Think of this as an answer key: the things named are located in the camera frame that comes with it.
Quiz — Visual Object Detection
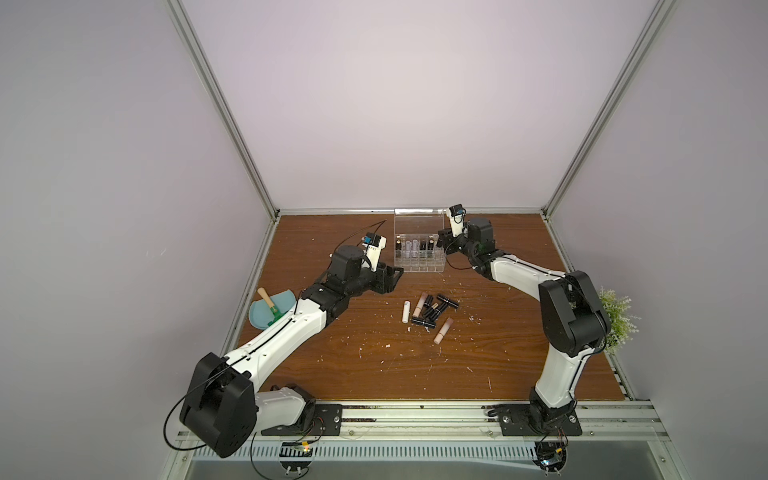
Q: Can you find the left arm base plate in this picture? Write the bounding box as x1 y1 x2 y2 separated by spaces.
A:
260 404 343 437

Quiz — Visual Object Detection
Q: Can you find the black lipstick centre right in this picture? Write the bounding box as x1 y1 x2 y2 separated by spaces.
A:
428 302 450 321

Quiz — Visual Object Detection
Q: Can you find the white lipstick tube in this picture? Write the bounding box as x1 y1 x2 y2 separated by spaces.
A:
401 300 411 324

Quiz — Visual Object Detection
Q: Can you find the clear acrylic lipstick organizer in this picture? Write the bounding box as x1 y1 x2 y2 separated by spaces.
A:
394 208 446 273

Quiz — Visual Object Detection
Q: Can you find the pink lipstick tube lower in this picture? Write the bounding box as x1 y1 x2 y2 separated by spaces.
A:
433 318 454 345

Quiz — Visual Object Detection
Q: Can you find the pink lipstick tube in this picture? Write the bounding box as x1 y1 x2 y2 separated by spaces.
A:
433 318 454 345
412 292 428 318

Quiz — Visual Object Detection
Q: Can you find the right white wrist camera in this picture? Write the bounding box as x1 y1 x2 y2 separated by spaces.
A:
446 204 466 237

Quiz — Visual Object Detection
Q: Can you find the aluminium front rail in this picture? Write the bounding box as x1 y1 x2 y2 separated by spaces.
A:
177 399 672 444

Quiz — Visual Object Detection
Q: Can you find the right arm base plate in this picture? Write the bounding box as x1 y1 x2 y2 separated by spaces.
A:
485 402 583 437

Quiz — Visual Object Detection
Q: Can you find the right controller board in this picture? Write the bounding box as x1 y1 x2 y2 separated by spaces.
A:
534 442 567 474

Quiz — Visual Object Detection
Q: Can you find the green rake wooden handle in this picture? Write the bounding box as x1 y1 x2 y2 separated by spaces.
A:
257 287 286 325

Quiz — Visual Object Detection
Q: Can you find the controller board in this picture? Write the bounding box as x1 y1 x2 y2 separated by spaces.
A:
534 442 567 474
278 443 313 479

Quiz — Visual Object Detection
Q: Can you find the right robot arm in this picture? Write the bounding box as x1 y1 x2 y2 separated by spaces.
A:
438 204 612 423

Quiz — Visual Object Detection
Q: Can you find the green artificial plant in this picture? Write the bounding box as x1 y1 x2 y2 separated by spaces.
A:
599 289 638 353

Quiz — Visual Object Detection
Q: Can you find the left controller board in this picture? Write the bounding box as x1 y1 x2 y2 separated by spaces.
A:
278 443 313 479

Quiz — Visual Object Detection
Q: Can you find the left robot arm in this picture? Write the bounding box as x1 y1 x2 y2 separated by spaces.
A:
179 245 404 458

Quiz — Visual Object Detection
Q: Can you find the pink lipstick tube upper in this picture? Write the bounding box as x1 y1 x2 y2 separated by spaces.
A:
412 292 428 318

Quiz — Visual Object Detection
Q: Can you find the teal dustpan tray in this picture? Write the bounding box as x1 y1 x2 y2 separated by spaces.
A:
248 289 298 330

